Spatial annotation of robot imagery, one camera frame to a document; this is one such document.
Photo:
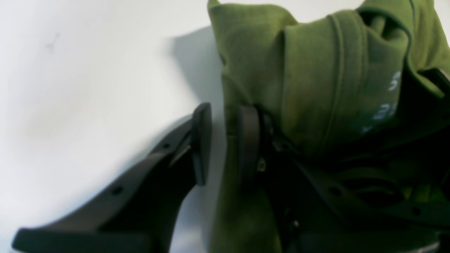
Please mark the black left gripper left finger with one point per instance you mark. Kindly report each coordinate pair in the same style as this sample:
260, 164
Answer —
137, 212

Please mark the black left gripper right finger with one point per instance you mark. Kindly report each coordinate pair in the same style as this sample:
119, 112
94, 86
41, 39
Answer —
357, 208

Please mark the olive green T-shirt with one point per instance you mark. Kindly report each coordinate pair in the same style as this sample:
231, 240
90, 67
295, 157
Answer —
364, 85

